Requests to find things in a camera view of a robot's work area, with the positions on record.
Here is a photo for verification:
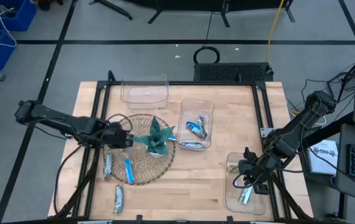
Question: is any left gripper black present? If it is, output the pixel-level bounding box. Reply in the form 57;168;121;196
101;121;135;149

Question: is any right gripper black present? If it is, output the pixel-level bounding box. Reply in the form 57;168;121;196
237;149;275;196

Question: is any silver blue granola bar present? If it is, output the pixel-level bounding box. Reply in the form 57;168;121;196
103;152;113;180

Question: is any silver green granola bar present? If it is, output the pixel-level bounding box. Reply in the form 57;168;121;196
113;184;125;215

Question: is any blue white granola bar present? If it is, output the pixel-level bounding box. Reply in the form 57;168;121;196
179;141;206;149

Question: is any green snake plant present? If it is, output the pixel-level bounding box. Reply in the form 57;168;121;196
133;116;177;156

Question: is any white round plant pot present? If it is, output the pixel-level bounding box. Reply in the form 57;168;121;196
145;146;168;159

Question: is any round woven straw mat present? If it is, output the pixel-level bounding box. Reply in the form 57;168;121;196
102;113;177;187

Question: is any wide clear plastic bin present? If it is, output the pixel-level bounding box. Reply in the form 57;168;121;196
120;73;169;110

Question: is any white printed booklet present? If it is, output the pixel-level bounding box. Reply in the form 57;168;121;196
306;139;339;175

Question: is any black perforated computer tower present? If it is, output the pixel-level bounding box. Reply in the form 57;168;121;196
193;62;274;83

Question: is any black partition screen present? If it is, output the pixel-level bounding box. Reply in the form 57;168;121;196
88;0;296;28

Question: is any clear plastic bin with handle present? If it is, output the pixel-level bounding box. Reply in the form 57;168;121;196
176;98;215;152
225;151;267;216

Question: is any black metal table frame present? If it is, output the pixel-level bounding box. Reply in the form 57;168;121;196
52;70;314;224

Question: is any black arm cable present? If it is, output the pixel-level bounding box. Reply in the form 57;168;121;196
52;144;83;215

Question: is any black looped floor cable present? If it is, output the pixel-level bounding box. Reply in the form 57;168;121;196
192;11;221;65

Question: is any black cable bundle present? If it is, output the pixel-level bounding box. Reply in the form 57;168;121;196
285;60;355;125

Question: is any yellow hanging cable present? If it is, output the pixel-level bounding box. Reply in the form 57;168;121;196
264;0;286;63

